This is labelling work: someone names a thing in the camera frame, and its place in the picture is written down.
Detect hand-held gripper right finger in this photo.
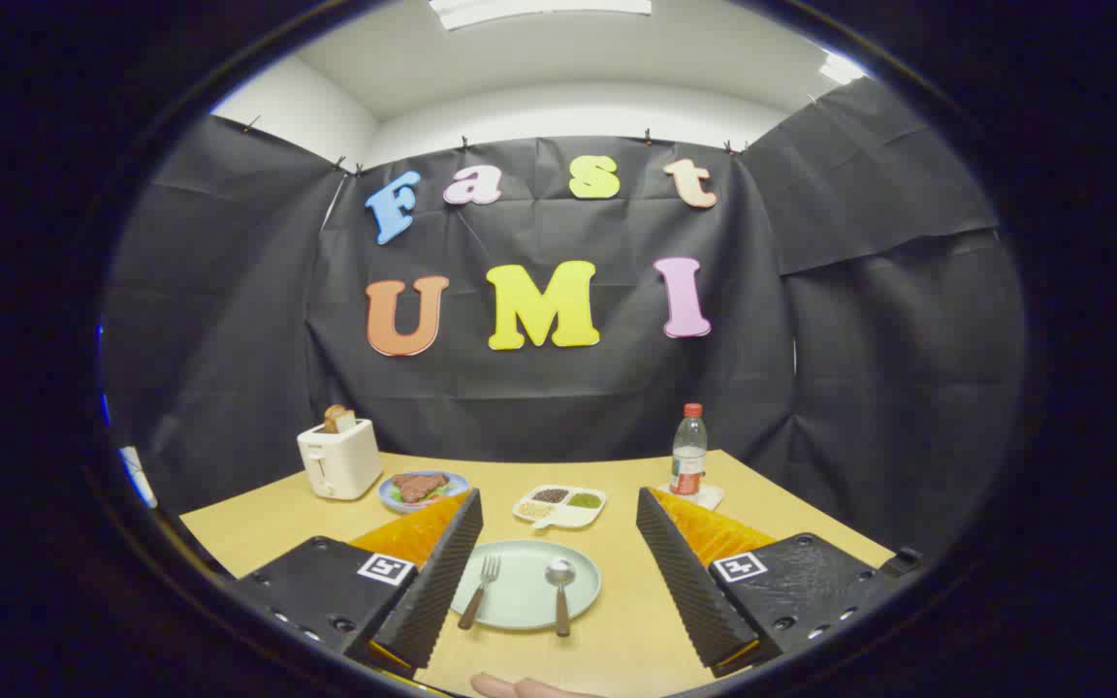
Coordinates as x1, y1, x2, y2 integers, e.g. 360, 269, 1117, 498
636, 487, 926, 678

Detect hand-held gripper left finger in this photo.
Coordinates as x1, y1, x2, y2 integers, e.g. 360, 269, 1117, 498
229, 488, 484, 680

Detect fork with wooden handle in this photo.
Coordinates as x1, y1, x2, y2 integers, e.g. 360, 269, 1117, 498
457, 555, 502, 631

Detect spoon with wooden handle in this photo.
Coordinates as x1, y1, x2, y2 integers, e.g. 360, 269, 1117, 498
546, 558, 577, 638

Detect pale green plate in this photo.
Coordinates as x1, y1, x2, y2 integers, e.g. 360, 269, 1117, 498
449, 540, 602, 632

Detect white square coaster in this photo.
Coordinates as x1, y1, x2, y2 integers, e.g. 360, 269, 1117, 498
656, 482, 725, 511

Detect meat slices with greens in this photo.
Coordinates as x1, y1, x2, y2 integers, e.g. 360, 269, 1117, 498
392, 472, 451, 504

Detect small blue plate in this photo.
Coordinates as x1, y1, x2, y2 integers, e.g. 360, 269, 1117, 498
378, 470, 470, 514

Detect clear bottle with red cap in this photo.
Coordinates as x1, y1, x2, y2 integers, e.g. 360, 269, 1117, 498
671, 403, 708, 497

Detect white divided dish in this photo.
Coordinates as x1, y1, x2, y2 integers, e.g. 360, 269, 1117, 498
512, 485, 607, 531

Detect white toaster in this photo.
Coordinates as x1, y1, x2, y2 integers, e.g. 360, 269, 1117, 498
297, 419, 384, 501

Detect black backdrop cloth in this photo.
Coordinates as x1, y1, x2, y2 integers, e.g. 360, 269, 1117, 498
101, 78, 1030, 563

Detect small ceiling light panel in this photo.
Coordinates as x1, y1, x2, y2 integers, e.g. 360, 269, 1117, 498
818, 50, 868, 86

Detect long ceiling light panel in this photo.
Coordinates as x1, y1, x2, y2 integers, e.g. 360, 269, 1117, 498
428, 0, 654, 31

